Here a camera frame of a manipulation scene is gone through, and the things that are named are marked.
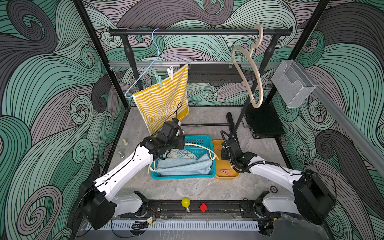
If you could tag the teal perforated plastic basket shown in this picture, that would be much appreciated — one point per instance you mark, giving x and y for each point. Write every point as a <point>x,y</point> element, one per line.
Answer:
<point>205,141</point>

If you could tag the clear acrylic wall box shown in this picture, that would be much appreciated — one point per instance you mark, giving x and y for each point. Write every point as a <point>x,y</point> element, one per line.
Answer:
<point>293,83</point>

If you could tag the yellow light bulb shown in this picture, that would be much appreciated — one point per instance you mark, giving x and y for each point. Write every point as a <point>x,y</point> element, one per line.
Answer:
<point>186,204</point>

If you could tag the silver chess piece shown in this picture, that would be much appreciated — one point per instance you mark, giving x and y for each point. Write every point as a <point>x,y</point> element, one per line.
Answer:
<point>122,155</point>

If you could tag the cream plastic hanger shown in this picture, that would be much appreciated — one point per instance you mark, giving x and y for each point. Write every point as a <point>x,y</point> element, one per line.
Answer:
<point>213,156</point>

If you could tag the blue wire hanger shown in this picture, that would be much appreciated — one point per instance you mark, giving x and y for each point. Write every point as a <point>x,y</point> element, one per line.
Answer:
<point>160,56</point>

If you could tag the bunny pattern towel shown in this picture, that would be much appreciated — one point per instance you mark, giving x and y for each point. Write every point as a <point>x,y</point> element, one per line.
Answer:
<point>181,154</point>

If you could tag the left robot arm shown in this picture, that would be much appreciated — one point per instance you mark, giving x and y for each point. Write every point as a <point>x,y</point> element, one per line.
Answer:
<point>106,187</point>

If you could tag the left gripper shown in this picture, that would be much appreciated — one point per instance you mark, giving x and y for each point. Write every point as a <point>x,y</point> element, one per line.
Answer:
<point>179,139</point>

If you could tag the black case on floor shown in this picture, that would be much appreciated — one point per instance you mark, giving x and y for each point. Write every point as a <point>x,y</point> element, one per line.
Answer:
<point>263,122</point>

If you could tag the white slotted cable duct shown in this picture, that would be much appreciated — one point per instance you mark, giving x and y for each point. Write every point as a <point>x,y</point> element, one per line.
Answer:
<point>187,226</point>

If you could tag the black clothes rack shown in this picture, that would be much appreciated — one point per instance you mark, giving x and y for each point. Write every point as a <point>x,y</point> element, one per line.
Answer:
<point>257,84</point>

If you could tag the yellow plastic tray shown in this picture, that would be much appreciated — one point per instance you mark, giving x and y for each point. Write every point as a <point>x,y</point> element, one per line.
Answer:
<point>223,167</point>

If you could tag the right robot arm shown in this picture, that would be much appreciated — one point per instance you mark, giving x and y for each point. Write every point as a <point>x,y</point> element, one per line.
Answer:
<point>307,196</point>

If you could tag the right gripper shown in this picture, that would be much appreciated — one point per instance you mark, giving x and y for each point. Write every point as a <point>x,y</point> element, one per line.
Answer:
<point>222,154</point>

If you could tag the red diamond marker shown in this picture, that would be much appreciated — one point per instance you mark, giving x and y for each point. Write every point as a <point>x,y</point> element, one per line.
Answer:
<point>203,207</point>

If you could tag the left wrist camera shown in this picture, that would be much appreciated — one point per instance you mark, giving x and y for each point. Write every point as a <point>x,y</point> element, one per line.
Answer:
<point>176,121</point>

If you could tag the green clothespin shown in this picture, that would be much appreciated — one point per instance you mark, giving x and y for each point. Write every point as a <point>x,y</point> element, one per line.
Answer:
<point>158,79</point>

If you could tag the light blue towel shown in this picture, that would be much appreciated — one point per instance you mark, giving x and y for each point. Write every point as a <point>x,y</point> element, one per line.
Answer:
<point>184,166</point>

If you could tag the poker chip on floor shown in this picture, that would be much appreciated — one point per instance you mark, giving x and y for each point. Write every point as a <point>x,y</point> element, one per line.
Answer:
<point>273,189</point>

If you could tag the yellow striped towel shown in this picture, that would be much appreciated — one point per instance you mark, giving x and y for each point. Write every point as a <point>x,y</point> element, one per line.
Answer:
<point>158,104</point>

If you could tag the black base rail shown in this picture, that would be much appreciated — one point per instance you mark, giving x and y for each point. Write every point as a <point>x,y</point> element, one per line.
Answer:
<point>98,213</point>

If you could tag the black wall shelf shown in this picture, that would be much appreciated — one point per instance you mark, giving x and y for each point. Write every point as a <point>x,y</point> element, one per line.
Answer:
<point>215,75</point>

